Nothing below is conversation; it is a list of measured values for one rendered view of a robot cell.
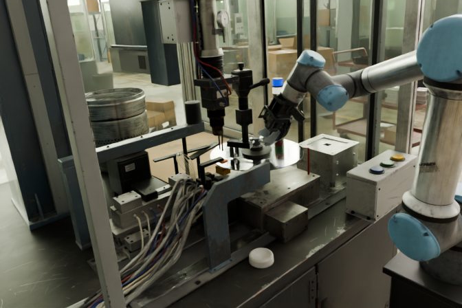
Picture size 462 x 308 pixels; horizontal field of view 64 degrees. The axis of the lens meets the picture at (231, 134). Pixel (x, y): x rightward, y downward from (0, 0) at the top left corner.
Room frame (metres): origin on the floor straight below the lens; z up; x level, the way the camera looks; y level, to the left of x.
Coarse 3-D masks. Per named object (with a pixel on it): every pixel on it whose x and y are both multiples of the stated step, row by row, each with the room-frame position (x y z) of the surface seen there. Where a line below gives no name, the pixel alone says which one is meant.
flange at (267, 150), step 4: (260, 144) 1.23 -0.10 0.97; (244, 148) 1.24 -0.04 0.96; (252, 148) 1.21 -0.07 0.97; (256, 148) 1.21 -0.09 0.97; (260, 148) 1.21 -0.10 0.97; (264, 148) 1.23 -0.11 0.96; (268, 148) 1.23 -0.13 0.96; (244, 152) 1.21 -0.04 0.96; (248, 152) 1.21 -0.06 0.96; (252, 152) 1.20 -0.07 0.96; (256, 152) 1.20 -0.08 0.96; (260, 152) 1.20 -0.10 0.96; (264, 152) 1.20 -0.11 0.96; (268, 152) 1.20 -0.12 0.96; (248, 156) 1.18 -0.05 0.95; (252, 156) 1.18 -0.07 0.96; (256, 156) 1.17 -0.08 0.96; (260, 156) 1.17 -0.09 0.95; (264, 156) 1.18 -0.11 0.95
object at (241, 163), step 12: (276, 144) 1.29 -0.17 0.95; (288, 144) 1.28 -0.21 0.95; (216, 156) 1.22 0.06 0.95; (228, 156) 1.21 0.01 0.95; (240, 156) 1.20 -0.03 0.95; (276, 156) 1.17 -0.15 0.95; (288, 156) 1.17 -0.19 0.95; (300, 156) 1.16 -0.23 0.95; (228, 168) 1.10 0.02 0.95; (240, 168) 1.09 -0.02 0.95; (276, 168) 1.07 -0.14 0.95
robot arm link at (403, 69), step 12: (396, 60) 0.96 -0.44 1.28; (408, 60) 0.92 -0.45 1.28; (360, 72) 1.06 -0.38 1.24; (372, 72) 1.01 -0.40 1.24; (384, 72) 0.97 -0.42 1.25; (396, 72) 0.94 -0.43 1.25; (408, 72) 0.92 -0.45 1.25; (420, 72) 0.89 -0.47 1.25; (360, 84) 1.04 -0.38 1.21; (372, 84) 1.01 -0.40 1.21; (384, 84) 0.98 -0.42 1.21; (396, 84) 0.96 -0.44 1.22
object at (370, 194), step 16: (368, 160) 1.21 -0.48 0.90; (352, 176) 1.10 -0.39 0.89; (368, 176) 1.08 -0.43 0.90; (384, 176) 1.07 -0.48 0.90; (400, 176) 1.14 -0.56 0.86; (352, 192) 1.10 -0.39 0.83; (368, 192) 1.06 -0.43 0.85; (384, 192) 1.07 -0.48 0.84; (400, 192) 1.15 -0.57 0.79; (352, 208) 1.10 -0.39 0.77; (368, 208) 1.06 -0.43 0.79; (384, 208) 1.08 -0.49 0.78
